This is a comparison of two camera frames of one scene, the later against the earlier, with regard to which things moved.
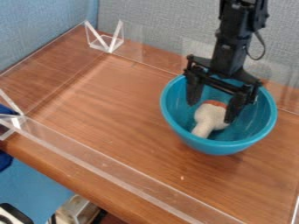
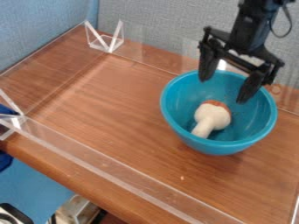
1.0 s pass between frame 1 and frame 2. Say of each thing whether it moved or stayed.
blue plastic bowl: stayed
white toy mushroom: stayed
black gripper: moved
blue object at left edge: stayed
